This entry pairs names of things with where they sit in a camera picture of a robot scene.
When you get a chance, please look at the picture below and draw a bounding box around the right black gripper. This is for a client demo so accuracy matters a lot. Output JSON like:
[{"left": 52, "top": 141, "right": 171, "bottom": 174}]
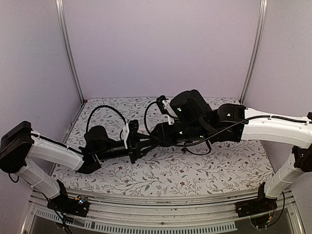
[{"left": 149, "top": 122, "right": 210, "bottom": 148}]

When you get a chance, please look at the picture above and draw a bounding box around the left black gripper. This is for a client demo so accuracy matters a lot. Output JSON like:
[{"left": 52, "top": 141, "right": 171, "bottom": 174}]
[{"left": 97, "top": 134, "right": 158, "bottom": 164}]

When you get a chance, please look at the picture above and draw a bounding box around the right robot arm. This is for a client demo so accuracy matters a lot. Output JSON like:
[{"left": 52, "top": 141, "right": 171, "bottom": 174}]
[{"left": 151, "top": 90, "right": 312, "bottom": 213}]

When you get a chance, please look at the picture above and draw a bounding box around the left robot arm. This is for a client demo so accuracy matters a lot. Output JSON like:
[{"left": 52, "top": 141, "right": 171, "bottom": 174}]
[{"left": 0, "top": 120, "right": 158, "bottom": 212}]

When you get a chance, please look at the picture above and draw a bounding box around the floral table cloth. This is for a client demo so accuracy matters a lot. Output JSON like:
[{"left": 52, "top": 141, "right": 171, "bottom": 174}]
[{"left": 52, "top": 97, "right": 274, "bottom": 196}]

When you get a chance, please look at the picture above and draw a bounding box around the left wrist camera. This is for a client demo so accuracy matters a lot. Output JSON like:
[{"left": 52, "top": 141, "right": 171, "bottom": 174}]
[{"left": 122, "top": 119, "right": 139, "bottom": 150}]

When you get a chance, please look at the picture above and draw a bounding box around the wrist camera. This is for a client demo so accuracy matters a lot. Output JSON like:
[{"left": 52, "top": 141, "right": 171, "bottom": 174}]
[
  {"left": 156, "top": 95, "right": 178, "bottom": 125},
  {"left": 122, "top": 119, "right": 139, "bottom": 150}
]

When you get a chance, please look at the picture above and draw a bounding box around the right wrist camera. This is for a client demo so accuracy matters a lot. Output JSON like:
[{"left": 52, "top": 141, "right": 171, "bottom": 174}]
[{"left": 156, "top": 95, "right": 178, "bottom": 125}]

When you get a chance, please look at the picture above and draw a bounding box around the right camera cable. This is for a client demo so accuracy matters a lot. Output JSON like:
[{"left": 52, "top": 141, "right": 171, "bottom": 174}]
[{"left": 144, "top": 101, "right": 310, "bottom": 156}]

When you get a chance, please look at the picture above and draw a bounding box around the camera cable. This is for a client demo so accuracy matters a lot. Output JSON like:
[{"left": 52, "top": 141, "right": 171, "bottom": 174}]
[
  {"left": 87, "top": 105, "right": 127, "bottom": 137},
  {"left": 144, "top": 101, "right": 310, "bottom": 156}
]

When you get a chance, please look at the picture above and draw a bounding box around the left camera cable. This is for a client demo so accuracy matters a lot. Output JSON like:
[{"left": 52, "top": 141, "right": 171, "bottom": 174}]
[{"left": 87, "top": 105, "right": 127, "bottom": 137}]

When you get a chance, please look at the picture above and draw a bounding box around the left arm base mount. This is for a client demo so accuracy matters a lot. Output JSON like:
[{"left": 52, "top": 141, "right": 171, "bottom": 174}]
[{"left": 47, "top": 195, "right": 90, "bottom": 217}]

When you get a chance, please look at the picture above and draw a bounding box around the aluminium front rail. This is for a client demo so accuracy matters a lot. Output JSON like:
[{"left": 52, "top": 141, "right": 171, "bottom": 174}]
[{"left": 20, "top": 187, "right": 305, "bottom": 234}]

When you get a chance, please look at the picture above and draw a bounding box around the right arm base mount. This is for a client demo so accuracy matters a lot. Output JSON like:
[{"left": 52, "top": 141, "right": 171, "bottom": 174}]
[{"left": 235, "top": 196, "right": 277, "bottom": 217}]

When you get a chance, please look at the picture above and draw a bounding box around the right aluminium frame post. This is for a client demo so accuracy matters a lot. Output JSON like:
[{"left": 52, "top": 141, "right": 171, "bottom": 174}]
[{"left": 239, "top": 0, "right": 268, "bottom": 104}]

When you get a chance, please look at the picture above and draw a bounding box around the aluminium frame post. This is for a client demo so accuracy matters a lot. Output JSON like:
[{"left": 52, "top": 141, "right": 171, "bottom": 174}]
[
  {"left": 55, "top": 0, "right": 85, "bottom": 104},
  {"left": 239, "top": 0, "right": 268, "bottom": 104}
]

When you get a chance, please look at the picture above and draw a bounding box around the left aluminium frame post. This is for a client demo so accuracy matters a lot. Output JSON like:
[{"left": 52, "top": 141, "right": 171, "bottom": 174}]
[{"left": 55, "top": 0, "right": 85, "bottom": 104}]

